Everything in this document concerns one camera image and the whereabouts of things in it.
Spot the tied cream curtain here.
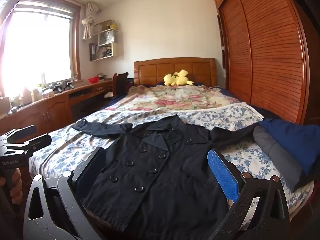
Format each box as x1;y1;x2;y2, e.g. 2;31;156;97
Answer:
81;2;102;40

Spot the blue floral bedsheet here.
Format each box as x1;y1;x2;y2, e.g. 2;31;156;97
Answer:
29;104;315;230

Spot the white wall shelf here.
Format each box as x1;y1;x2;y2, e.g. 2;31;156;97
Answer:
89;19;124;62

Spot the black hand-held device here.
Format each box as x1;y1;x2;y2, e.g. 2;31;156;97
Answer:
50;80;75;93

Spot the wooden bed headboard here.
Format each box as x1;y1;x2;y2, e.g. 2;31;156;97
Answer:
133;57;216;88

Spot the grey folded garment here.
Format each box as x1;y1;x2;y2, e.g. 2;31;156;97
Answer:
252;125;308;193

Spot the wooden framed window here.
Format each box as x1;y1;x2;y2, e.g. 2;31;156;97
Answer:
0;4;82;98

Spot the dark wooden chair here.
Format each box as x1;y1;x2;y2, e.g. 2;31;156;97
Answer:
112;72;129;97

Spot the white paper bag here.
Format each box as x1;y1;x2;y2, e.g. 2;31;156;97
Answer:
99;31;115;45

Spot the yellow plush toy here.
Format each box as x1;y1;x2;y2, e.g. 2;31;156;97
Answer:
164;69;194;86

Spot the white bottle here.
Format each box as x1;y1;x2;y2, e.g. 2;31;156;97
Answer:
22;87;32;103

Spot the wooden desk with cabinets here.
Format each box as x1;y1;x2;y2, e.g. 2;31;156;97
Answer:
0;79;114;140

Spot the black double-breasted coat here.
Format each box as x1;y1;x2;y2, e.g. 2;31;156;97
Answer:
72;114;258;233

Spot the pink floral quilt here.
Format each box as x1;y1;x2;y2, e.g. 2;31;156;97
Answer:
100;84;242;117

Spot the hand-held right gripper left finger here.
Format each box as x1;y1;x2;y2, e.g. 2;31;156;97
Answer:
23;146;107;240

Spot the blue folded garment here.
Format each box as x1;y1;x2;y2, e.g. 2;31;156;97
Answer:
259;118;320;178

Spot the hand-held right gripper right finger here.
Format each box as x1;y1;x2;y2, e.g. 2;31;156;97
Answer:
207;148;290;240

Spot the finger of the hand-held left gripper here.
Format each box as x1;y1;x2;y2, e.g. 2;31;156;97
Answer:
0;124;37;145
5;134;52;156

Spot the wooden slatted wardrobe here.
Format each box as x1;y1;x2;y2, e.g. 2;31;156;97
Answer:
212;0;320;125

